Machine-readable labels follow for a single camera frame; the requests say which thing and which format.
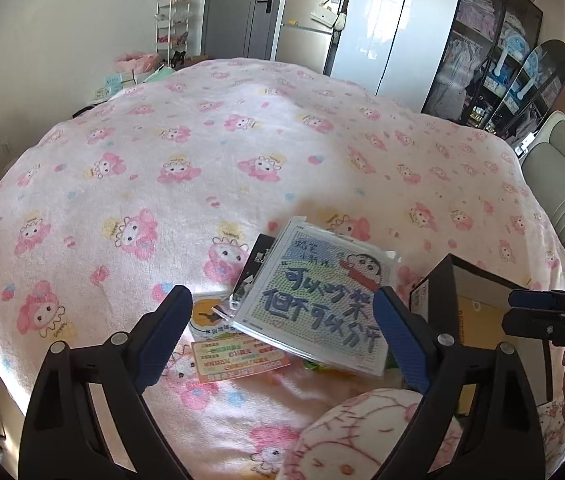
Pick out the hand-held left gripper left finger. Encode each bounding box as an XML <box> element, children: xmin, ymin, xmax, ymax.
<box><xmin>18</xmin><ymin>285</ymin><xmax>194</xmax><ymax>480</ymax></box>

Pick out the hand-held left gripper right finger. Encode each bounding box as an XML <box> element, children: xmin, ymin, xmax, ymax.
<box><xmin>372</xmin><ymin>286</ymin><xmax>547</xmax><ymax>480</ymax></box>

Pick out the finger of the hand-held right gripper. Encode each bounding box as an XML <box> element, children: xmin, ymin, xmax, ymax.
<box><xmin>505</xmin><ymin>309</ymin><xmax>565</xmax><ymax>345</ymax></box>
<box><xmin>508</xmin><ymin>289</ymin><xmax>565</xmax><ymax>313</ymax></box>

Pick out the black cardboard container box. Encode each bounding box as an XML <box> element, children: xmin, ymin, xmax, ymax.
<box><xmin>407</xmin><ymin>254</ymin><xmax>565</xmax><ymax>418</ymax></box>

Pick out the pink printed card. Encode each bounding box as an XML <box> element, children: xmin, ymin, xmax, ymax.
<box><xmin>191</xmin><ymin>335</ymin><xmax>292</xmax><ymax>385</ymax></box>

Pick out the yellow green snack packet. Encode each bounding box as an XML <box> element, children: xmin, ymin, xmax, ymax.
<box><xmin>299</xmin><ymin>355</ymin><xmax>400</xmax><ymax>376</ymax></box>

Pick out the small black box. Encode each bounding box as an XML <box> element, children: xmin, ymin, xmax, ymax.
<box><xmin>232</xmin><ymin>232</ymin><xmax>276</xmax><ymax>301</ymax></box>

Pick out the pink cartoon plush pillow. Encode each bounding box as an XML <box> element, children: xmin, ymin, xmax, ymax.
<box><xmin>282</xmin><ymin>387</ymin><xmax>463</xmax><ymax>480</ymax></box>

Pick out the pink printed blanket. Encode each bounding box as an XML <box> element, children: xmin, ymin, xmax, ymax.
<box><xmin>0</xmin><ymin>57</ymin><xmax>565</xmax><ymax>480</ymax></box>

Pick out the blue cartoon skateboard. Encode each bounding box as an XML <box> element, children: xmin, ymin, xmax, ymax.
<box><xmin>499</xmin><ymin>40</ymin><xmax>565</xmax><ymax>143</ymax></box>

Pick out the black display cabinet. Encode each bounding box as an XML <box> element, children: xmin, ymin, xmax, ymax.
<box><xmin>419</xmin><ymin>0</ymin><xmax>545</xmax><ymax>141</ymax></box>

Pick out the mint green bag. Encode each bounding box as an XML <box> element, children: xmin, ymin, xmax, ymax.
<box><xmin>142</xmin><ymin>65</ymin><xmax>178</xmax><ymax>83</ymax></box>

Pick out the white wardrobe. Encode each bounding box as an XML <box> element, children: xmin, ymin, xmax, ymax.
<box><xmin>329</xmin><ymin>0</ymin><xmax>468</xmax><ymax>113</ymax></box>

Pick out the white shelf rack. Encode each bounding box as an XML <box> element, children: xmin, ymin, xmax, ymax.
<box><xmin>154</xmin><ymin>0</ymin><xmax>190</xmax><ymax>68</ymax></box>

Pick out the silver fridge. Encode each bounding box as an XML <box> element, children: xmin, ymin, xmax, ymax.
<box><xmin>270</xmin><ymin>0</ymin><xmax>343</xmax><ymax>76</ymax></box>

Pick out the grey door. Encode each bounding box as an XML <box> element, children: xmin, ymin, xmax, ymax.
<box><xmin>201</xmin><ymin>0</ymin><xmax>290</xmax><ymax>61</ymax></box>

